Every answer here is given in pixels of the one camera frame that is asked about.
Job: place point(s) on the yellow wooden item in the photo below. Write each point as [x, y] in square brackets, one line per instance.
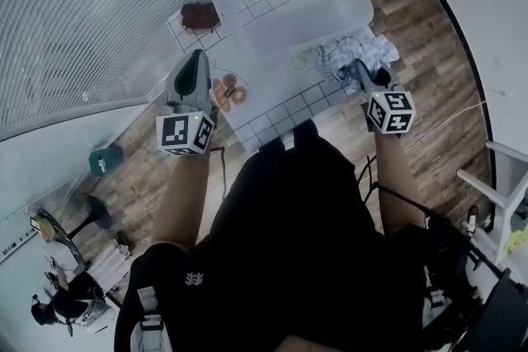
[45, 226]

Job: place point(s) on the dark green round bin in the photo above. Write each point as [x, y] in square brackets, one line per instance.
[105, 160]

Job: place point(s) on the blue checked clothes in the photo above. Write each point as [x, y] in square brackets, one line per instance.
[346, 53]

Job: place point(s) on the person's right forearm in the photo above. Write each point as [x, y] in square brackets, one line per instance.
[396, 177]

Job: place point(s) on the white slatted window blind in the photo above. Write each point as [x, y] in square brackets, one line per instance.
[103, 12]

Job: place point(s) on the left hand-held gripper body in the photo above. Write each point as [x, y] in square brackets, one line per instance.
[177, 134]

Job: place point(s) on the white frame shelf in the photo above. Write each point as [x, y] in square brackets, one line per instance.
[507, 218]

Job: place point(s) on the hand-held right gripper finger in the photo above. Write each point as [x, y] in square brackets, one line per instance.
[365, 80]
[392, 85]

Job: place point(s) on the person's left forearm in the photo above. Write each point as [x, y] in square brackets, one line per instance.
[181, 198]

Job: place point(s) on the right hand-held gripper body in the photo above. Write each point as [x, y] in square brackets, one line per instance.
[389, 111]

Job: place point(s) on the person's black clothing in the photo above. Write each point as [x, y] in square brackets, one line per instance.
[288, 239]

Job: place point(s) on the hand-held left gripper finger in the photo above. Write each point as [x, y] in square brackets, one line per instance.
[205, 90]
[170, 92]

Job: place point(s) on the clear plastic storage bin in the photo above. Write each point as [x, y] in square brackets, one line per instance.
[288, 12]

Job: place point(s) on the black round pedestal table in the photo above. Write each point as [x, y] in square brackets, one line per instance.
[99, 212]

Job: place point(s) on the dark grey equipment case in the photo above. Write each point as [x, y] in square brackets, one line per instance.
[503, 317]

